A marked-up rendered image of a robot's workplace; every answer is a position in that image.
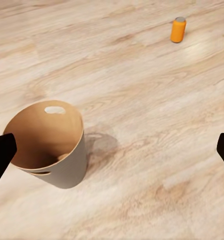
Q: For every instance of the trash can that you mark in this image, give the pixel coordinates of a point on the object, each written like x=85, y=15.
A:
x=51, y=146

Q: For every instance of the can of soda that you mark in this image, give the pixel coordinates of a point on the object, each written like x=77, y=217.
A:
x=178, y=28

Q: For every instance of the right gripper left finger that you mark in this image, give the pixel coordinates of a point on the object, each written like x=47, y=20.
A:
x=8, y=149

